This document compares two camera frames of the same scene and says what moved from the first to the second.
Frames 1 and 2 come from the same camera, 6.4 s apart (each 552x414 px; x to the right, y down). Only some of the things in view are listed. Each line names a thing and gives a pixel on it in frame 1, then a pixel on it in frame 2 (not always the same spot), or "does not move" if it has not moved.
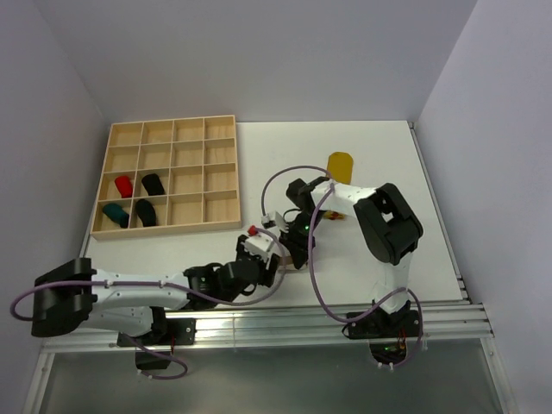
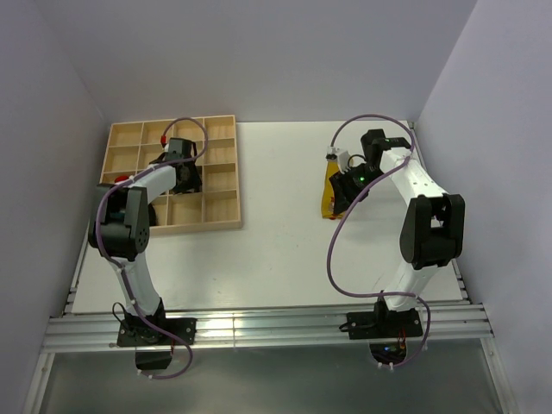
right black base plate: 405,324 does not move
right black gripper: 297,247 → 345,199
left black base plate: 171,331 does not move
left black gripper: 266,274 → 194,181
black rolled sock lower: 146,211 does not move
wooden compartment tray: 197,159 does not move
